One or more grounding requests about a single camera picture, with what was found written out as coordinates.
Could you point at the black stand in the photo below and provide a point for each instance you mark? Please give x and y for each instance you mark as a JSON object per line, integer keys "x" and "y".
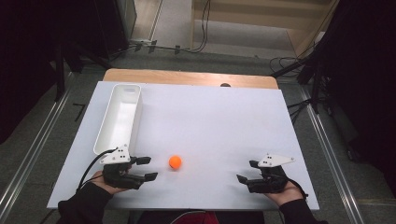
{"x": 314, "y": 84}
{"x": 60, "y": 71}

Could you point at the wooden table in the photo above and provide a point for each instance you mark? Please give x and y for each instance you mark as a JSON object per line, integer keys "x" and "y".
{"x": 186, "y": 77}

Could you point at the orange ball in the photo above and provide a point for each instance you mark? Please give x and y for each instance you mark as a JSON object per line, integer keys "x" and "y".
{"x": 175, "y": 162}

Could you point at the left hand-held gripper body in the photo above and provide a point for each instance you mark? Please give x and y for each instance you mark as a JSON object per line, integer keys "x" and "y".
{"x": 120, "y": 178}

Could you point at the white oblong plastic bin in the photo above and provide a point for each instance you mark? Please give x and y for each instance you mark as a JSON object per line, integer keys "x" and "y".
{"x": 121, "y": 121}

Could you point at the metal floor rail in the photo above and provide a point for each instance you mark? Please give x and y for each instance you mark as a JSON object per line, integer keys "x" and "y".
{"x": 331, "y": 155}
{"x": 34, "y": 146}

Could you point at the white board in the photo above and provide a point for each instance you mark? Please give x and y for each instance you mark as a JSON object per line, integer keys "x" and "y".
{"x": 218, "y": 124}

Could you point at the person's right hand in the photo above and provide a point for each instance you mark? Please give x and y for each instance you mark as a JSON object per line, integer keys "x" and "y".
{"x": 285, "y": 194}

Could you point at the person's left hand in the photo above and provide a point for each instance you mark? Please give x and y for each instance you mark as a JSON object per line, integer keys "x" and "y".
{"x": 104, "y": 186}

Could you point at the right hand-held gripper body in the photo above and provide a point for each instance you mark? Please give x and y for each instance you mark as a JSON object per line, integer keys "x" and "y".
{"x": 270, "y": 180}

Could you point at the dark cabinet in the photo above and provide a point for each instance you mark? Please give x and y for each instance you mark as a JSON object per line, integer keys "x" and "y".
{"x": 116, "y": 25}

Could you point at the black curtain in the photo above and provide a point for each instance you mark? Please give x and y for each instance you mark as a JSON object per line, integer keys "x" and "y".
{"x": 28, "y": 46}
{"x": 364, "y": 62}

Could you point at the person's red and dark clothing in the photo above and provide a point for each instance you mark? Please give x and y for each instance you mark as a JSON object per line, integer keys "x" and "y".
{"x": 199, "y": 217}

